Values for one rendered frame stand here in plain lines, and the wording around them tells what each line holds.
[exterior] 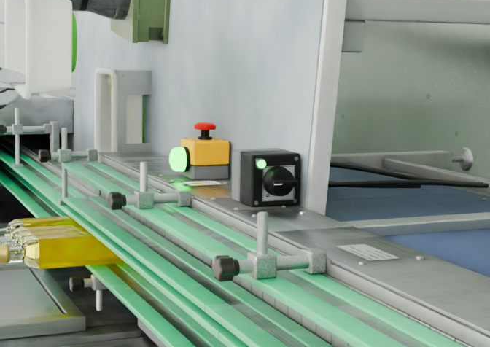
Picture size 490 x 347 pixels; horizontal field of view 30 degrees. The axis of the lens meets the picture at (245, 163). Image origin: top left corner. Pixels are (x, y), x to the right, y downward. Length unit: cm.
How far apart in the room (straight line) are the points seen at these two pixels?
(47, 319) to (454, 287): 99
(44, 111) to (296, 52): 157
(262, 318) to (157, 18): 97
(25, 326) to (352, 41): 81
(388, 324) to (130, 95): 130
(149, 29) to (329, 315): 118
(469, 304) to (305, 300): 16
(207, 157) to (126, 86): 51
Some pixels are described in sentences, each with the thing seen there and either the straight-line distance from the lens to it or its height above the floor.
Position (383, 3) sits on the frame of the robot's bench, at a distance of 142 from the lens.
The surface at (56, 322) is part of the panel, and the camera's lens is 177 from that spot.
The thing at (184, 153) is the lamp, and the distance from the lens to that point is 163.
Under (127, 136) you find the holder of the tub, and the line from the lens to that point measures 209.
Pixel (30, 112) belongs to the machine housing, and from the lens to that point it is 286.
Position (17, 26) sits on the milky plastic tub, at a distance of 167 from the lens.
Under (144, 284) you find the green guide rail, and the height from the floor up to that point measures 91.
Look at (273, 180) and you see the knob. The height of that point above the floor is 81.
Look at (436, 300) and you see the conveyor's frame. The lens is 90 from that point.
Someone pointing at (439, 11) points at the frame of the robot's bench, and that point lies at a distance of 147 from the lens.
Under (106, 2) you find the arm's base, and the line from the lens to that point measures 197.
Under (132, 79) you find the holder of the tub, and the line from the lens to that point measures 208.
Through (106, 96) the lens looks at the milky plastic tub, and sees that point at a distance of 223.
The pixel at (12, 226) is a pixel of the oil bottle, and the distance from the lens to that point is 192.
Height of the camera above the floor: 137
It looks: 23 degrees down
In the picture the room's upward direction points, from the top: 92 degrees counter-clockwise
